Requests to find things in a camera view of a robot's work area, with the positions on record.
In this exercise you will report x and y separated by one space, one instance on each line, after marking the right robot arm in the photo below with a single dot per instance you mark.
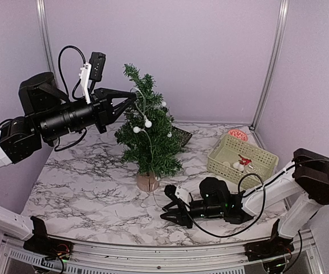
306 175

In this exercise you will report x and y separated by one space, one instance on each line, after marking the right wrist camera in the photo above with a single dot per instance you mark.
177 192

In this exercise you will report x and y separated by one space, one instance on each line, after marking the green perforated plastic basket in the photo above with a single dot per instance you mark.
232 158

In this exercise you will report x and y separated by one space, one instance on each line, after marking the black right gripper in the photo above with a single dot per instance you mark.
181 220

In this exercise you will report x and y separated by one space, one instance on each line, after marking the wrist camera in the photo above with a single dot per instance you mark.
91 72
177 192

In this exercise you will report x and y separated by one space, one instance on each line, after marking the aluminium frame post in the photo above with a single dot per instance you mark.
275 53
43 26

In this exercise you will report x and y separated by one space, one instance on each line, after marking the red reindeer ornament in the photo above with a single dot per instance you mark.
244 161

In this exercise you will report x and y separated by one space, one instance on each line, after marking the round wooden tree base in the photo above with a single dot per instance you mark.
147 182

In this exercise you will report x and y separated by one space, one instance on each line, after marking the black mesh object behind tree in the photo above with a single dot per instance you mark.
183 136

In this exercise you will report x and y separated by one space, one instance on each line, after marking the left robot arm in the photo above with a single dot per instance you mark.
20 137

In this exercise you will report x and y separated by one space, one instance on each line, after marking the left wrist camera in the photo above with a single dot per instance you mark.
91 72

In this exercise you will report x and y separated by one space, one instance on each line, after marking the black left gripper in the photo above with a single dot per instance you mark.
101 106

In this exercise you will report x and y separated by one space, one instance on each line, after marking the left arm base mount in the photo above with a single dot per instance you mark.
41 243

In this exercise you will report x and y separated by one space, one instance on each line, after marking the right aluminium frame post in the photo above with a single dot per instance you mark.
275 53

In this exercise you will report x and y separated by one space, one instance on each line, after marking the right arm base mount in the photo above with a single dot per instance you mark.
274 246

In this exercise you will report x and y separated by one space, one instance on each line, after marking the left aluminium frame post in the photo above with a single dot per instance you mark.
43 26

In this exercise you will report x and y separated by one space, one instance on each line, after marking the small green christmas tree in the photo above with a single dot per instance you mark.
166 144

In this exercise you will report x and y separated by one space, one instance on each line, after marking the red white round ornament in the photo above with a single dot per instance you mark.
238 134

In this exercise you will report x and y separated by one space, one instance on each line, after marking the silver star ornament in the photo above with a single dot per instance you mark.
252 169

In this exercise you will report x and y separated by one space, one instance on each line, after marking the front aluminium rail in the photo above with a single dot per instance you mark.
92 257

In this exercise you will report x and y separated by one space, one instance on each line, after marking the white ball string lights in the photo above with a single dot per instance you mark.
147 125

